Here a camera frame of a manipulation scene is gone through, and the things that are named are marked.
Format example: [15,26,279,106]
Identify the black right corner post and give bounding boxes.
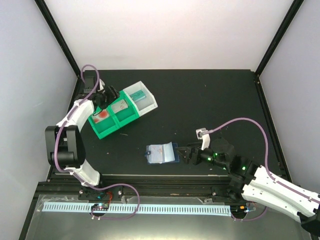
[255,0,304,77]

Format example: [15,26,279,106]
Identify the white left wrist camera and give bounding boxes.
[98,78,105,91]

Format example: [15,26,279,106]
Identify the green bin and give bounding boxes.
[87,107,120,140]
[108,90,139,128]

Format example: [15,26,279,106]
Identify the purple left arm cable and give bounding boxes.
[54,64,101,186]

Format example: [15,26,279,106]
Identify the light blue slotted cable duct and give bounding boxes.
[42,202,231,217]

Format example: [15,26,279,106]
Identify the black corner post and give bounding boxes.
[255,0,304,77]
[34,0,81,77]

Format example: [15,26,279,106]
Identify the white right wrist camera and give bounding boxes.
[195,128,211,151]

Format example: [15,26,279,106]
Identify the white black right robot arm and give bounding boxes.
[175,138,320,236]

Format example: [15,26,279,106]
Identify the teal card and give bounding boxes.
[129,89,146,103]

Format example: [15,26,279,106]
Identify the white translucent bin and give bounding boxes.
[123,81,158,117]

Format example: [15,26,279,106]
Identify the green bin middle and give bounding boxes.
[108,90,139,128]

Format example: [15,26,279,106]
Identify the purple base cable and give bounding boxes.
[231,207,268,223]
[84,183,140,221]

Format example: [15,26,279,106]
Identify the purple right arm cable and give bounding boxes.
[207,117,320,203]

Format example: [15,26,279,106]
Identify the black aluminium frame rail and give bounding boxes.
[34,174,231,197]

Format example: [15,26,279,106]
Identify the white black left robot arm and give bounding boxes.
[45,76,120,200]

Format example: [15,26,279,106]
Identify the controller circuit board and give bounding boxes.
[90,203,110,212]
[230,205,252,213]

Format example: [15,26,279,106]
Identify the card with red circle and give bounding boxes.
[91,109,110,124]

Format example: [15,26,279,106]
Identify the white card red pattern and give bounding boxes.
[110,99,129,114]

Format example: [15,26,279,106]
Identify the green bin left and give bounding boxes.
[87,107,120,140]

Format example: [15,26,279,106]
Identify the black left corner post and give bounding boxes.
[34,0,81,77]

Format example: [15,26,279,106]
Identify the blue leather card holder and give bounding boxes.
[144,142,180,165]

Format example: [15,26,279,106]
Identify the right controller circuit board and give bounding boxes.
[230,205,252,213]

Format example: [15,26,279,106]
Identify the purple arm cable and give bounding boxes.
[54,64,101,186]
[207,117,320,203]

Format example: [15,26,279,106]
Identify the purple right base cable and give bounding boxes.
[231,207,268,223]

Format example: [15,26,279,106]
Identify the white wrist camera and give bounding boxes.
[195,128,211,151]
[98,78,105,91]

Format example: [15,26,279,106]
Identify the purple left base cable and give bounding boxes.
[84,183,140,221]

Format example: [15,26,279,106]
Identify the left controller circuit board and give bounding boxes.
[90,203,110,212]

